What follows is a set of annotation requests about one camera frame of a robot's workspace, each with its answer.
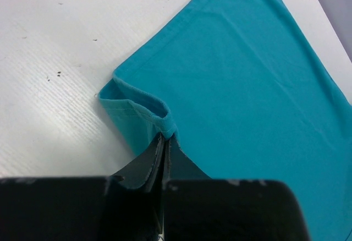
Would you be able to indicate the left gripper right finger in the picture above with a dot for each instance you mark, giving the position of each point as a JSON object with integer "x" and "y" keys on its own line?
{"x": 177, "y": 165}

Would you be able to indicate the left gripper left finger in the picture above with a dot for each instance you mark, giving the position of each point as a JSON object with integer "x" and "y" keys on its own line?
{"x": 141, "y": 172}

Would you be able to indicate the teal t-shirt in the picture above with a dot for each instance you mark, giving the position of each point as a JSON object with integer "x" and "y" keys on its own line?
{"x": 246, "y": 96}

